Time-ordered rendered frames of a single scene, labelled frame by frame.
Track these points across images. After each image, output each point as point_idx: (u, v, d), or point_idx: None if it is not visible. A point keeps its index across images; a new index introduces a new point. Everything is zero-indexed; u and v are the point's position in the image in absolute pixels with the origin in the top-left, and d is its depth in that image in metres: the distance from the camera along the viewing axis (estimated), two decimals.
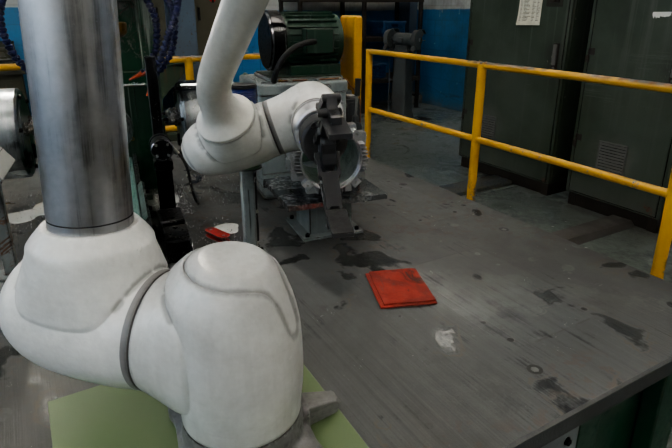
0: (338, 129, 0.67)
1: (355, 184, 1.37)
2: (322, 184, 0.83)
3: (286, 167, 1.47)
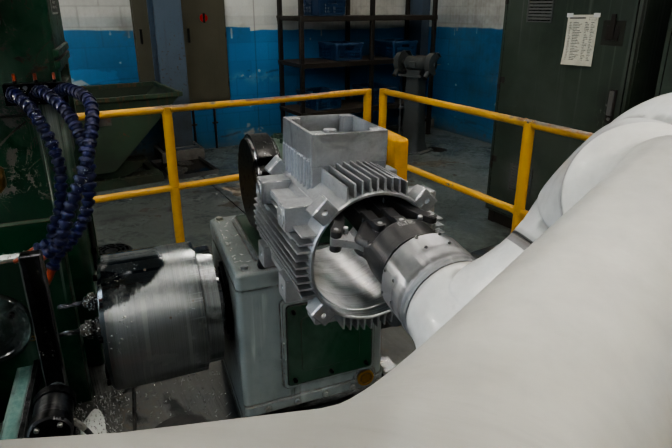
0: None
1: None
2: None
3: (262, 261, 0.72)
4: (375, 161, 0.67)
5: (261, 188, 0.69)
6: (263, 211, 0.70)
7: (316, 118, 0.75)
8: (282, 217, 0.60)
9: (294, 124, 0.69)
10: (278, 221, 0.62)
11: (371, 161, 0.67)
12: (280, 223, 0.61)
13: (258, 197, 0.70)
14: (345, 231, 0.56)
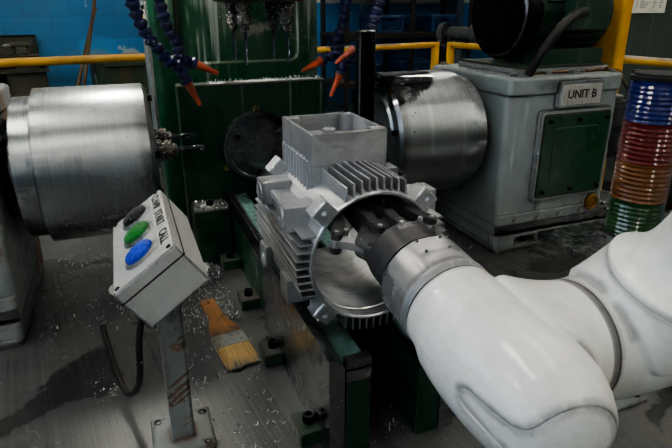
0: None
1: None
2: None
3: (264, 261, 0.72)
4: (375, 160, 0.67)
5: (261, 189, 0.69)
6: (264, 211, 0.70)
7: (316, 117, 0.74)
8: (282, 218, 0.60)
9: (293, 123, 0.68)
10: (278, 222, 0.62)
11: (370, 160, 0.66)
12: (280, 224, 0.61)
13: (259, 197, 0.70)
14: (345, 233, 0.57)
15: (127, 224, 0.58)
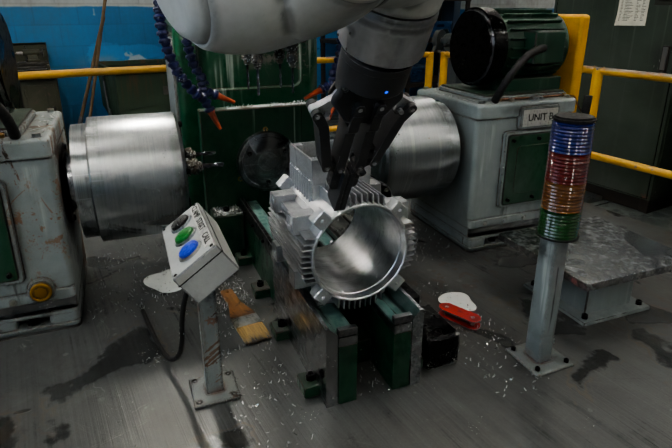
0: None
1: (395, 286, 0.85)
2: (326, 120, 0.58)
3: (275, 257, 0.92)
4: (361, 179, 0.86)
5: (273, 201, 0.88)
6: (275, 218, 0.90)
7: None
8: (290, 224, 0.80)
9: (298, 150, 0.88)
10: (287, 227, 0.81)
11: (358, 179, 0.86)
12: (289, 228, 0.81)
13: (271, 207, 0.90)
14: (321, 105, 0.59)
15: (175, 229, 0.78)
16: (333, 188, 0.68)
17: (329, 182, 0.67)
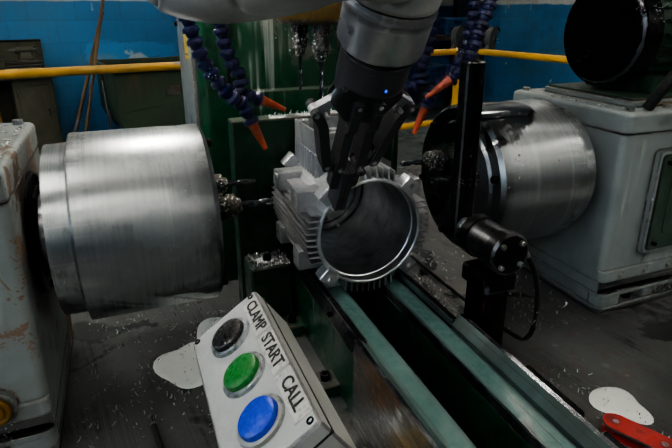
0: None
1: (406, 268, 0.81)
2: (326, 120, 0.58)
3: (279, 238, 0.88)
4: None
5: (277, 178, 0.84)
6: (280, 197, 0.85)
7: None
8: (295, 200, 0.75)
9: (304, 125, 0.83)
10: (292, 204, 0.77)
11: None
12: (293, 205, 0.76)
13: (275, 185, 0.85)
14: (321, 104, 0.59)
15: (220, 350, 0.42)
16: (333, 188, 0.68)
17: (329, 182, 0.67)
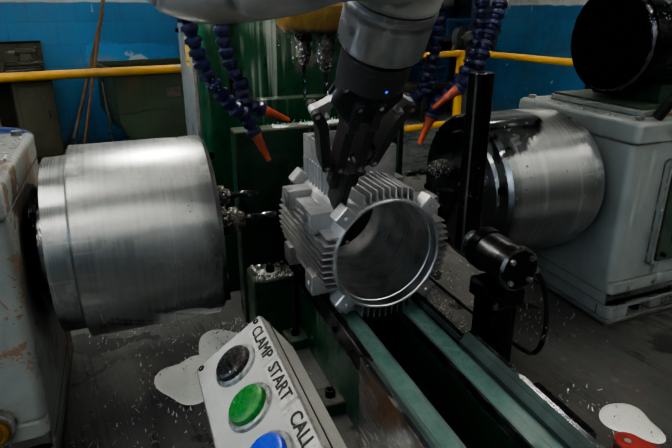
0: None
1: (424, 291, 0.76)
2: (326, 120, 0.58)
3: (288, 259, 0.83)
4: (386, 171, 0.77)
5: (287, 197, 0.79)
6: (289, 216, 0.81)
7: (332, 133, 0.85)
8: (309, 222, 0.70)
9: (314, 140, 0.79)
10: (305, 226, 0.72)
11: (382, 172, 0.77)
12: (307, 227, 0.71)
13: (284, 204, 0.80)
14: (321, 105, 0.59)
15: (225, 379, 0.41)
16: (333, 188, 0.68)
17: (329, 182, 0.67)
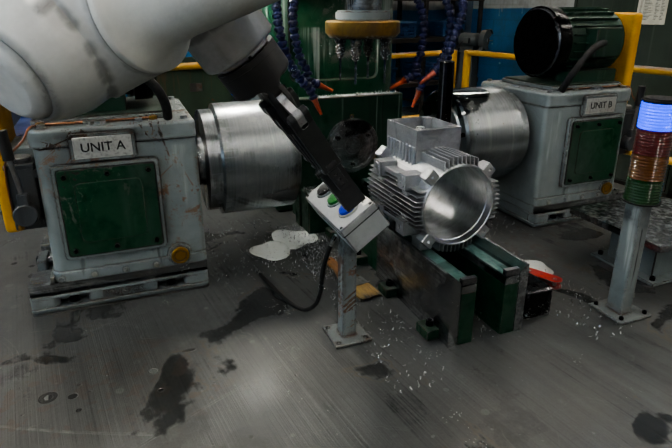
0: (349, 195, 0.69)
1: (482, 234, 1.04)
2: None
3: None
4: (453, 146, 1.05)
5: (379, 166, 1.07)
6: (379, 180, 1.09)
7: (408, 119, 1.13)
8: (403, 181, 0.98)
9: (399, 124, 1.07)
10: (399, 185, 1.00)
11: (450, 147, 1.05)
12: (401, 185, 0.99)
13: (376, 172, 1.08)
14: None
15: (322, 194, 0.92)
16: None
17: None
